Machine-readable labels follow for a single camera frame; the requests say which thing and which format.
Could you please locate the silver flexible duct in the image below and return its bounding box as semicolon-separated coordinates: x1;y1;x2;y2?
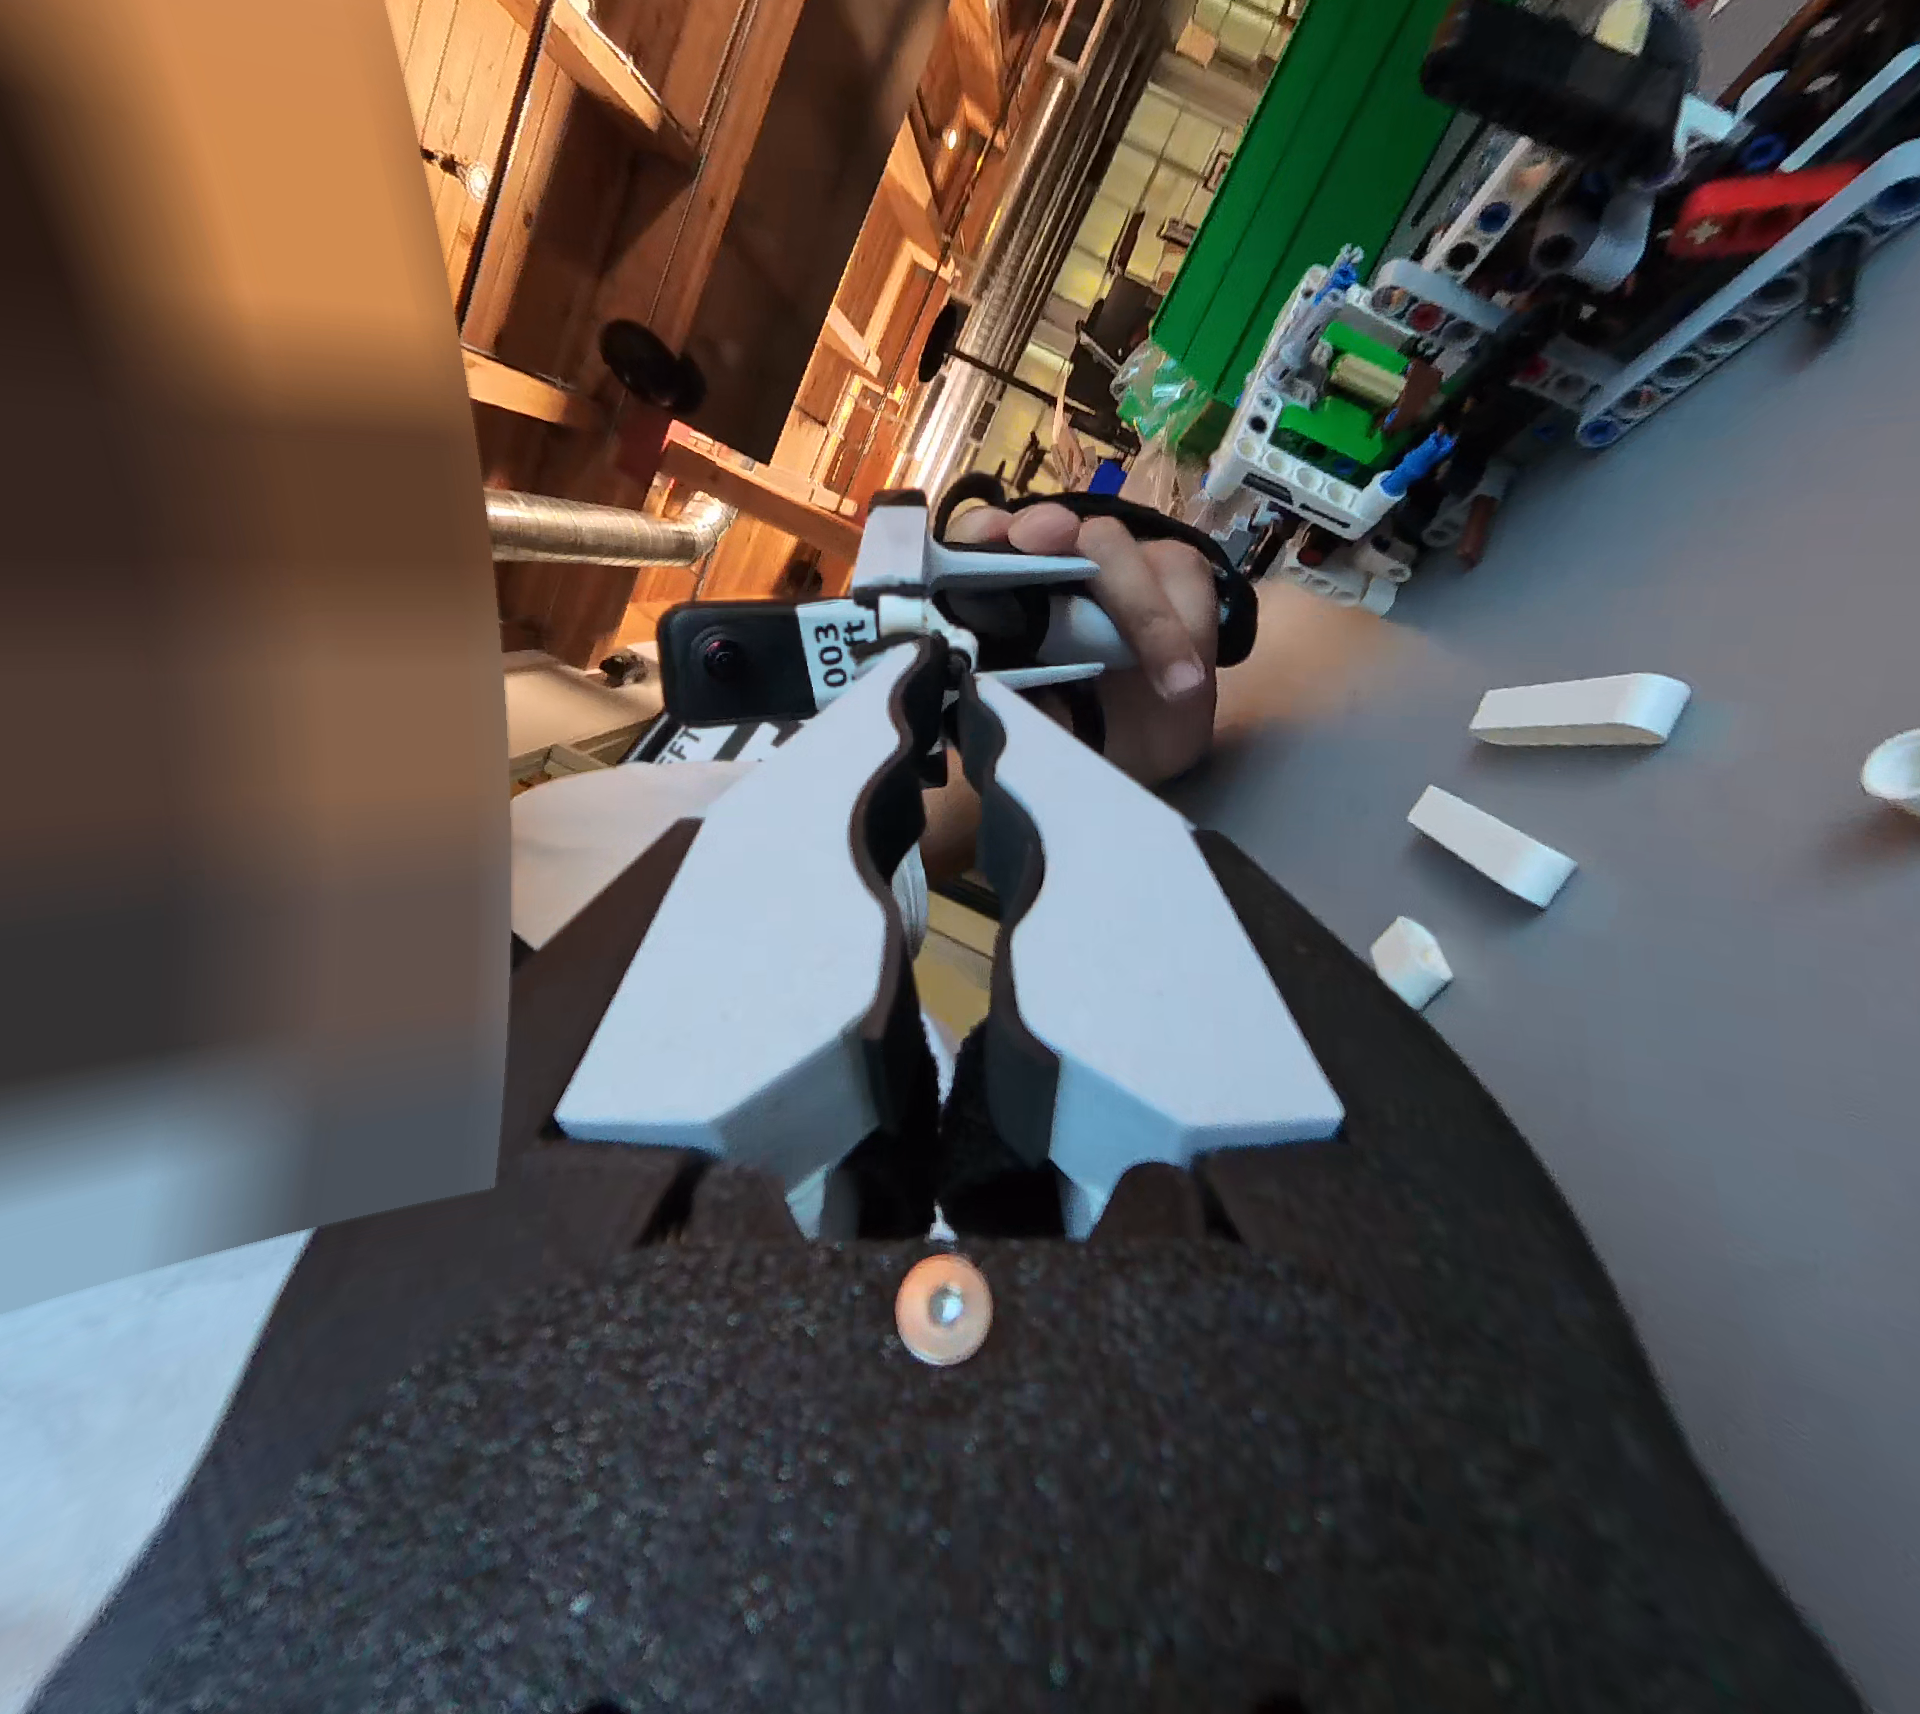
483;485;739;574

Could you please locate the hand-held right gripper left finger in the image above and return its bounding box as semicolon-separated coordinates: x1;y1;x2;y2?
552;648;950;1240

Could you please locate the white lego beam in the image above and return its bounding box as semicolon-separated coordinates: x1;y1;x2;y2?
1467;673;1695;750
1404;784;1581;911

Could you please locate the brown lego piece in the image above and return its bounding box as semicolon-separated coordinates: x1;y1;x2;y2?
1452;460;1513;570

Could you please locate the person's left forearm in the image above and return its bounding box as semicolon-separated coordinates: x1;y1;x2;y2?
1209;580;1481;756

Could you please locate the partly built lego model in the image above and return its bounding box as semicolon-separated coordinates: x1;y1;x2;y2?
1201;0;1920;619

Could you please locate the green storage bin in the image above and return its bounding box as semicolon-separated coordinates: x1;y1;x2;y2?
1146;0;1556;460

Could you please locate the person's left hand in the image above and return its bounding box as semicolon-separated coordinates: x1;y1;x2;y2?
953;497;1223;786

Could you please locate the clear plastic bag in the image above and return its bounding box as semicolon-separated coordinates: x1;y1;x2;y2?
1110;337;1250;502

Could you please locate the small white lego piece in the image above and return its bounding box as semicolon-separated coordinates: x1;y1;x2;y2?
1369;914;1456;1013

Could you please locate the person's white shirt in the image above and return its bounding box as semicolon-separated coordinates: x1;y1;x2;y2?
0;758;963;1714

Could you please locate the black round lamp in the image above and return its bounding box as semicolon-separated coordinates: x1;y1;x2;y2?
598;316;708;417

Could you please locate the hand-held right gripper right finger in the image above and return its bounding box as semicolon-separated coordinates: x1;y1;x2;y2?
944;673;1348;1240

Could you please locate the spiral metal ceiling duct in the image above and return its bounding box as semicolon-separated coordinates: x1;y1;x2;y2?
896;65;1086;508

